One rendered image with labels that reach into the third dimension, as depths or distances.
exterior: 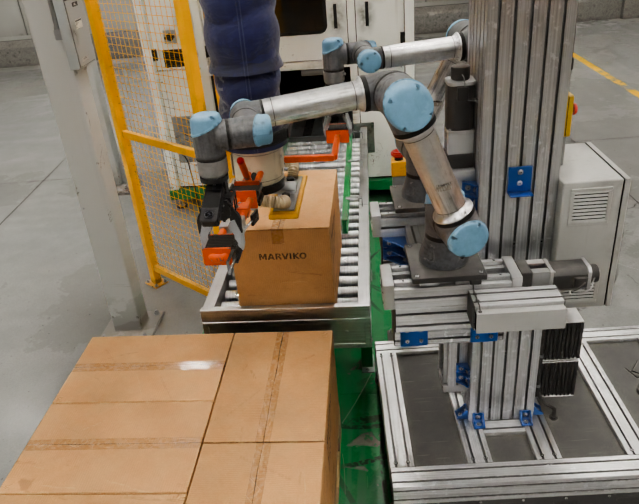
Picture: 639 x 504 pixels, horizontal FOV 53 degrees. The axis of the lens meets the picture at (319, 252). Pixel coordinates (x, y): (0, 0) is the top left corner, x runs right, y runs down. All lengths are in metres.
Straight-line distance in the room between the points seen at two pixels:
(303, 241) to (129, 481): 1.05
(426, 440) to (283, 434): 0.66
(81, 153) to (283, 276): 1.26
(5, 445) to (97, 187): 1.27
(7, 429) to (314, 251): 1.73
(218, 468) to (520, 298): 1.05
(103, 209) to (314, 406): 1.68
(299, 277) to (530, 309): 0.99
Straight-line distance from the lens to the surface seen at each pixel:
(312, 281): 2.58
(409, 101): 1.59
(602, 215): 2.20
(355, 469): 2.77
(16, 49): 12.21
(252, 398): 2.31
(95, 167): 3.33
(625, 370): 3.04
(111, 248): 3.51
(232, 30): 2.01
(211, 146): 1.57
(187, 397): 2.37
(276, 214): 2.11
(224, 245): 1.66
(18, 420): 3.45
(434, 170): 1.69
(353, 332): 2.66
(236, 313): 2.66
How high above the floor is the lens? 2.05
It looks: 29 degrees down
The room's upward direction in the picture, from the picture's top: 5 degrees counter-clockwise
